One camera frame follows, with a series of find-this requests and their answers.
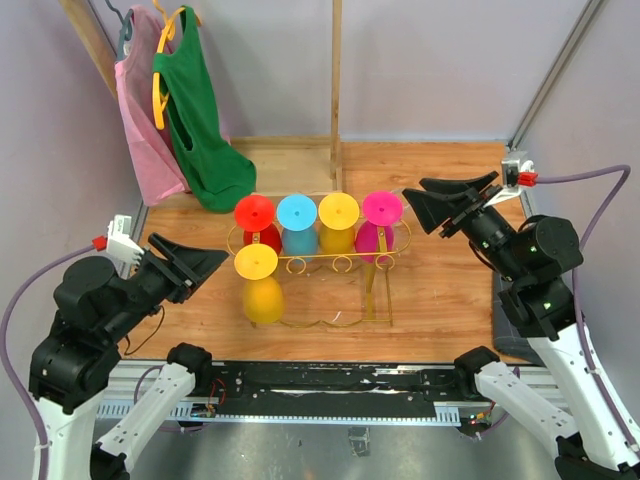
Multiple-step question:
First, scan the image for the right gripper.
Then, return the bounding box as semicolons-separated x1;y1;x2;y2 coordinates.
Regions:
402;169;525;279

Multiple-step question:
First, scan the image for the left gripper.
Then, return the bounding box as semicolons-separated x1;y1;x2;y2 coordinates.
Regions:
104;229;230;339

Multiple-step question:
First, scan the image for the red plastic wine glass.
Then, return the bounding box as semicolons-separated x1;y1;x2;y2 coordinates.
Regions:
234;194;282;255

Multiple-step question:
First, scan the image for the yellow wine glass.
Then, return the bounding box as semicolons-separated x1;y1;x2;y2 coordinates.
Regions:
234;243;285;324
318;192;360;254

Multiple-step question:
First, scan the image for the magenta plastic wine glass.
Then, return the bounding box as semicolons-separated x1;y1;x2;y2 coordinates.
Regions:
355;191;404;253

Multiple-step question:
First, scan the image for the blue plastic wine glass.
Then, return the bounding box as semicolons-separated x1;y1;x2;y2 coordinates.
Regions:
276;194;318;261

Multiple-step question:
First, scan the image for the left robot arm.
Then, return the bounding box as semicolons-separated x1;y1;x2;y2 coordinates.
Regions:
29;233;229;479

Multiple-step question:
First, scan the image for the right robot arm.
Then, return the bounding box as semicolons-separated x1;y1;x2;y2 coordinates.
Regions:
402;172;639;479

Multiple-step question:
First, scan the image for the wooden clothes rack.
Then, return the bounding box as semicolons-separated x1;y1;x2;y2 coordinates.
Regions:
60;1;343;198

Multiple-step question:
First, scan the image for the green tank top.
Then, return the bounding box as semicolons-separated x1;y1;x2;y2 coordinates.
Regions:
151;4;258;215

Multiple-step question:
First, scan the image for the pink shirt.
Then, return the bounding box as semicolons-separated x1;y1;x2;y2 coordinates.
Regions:
114;5;189;206

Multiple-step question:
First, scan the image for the grey checked cloth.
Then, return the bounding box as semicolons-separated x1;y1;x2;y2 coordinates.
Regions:
492;272;544;367

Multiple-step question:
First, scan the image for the yellow clothes hanger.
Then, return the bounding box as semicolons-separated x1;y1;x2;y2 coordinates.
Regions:
153;5;202;133

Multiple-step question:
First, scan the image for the grey clothes hanger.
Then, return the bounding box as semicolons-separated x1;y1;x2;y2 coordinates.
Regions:
105;0;134;61

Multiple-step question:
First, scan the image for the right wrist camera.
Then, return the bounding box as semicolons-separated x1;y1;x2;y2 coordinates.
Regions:
487;150;537;206

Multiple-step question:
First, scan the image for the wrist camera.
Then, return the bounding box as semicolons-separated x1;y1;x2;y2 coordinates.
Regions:
487;150;537;206
92;214;145;267

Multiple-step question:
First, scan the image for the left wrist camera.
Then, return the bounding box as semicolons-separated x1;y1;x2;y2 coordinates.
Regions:
92;214;145;267

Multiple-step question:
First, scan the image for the gold wire glass rack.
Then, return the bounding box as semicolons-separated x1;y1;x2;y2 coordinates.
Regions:
245;221;411;329

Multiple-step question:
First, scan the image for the black mounting base rail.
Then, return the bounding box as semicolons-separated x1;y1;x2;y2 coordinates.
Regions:
190;361;488;421

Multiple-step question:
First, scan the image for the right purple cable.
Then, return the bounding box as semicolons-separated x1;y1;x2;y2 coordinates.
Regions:
534;164;632;451

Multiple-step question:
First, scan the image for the purple cable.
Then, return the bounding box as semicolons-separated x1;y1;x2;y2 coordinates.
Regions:
534;164;632;451
1;247;99;480

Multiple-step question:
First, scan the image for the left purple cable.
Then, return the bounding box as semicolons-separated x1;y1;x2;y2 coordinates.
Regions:
1;247;99;480

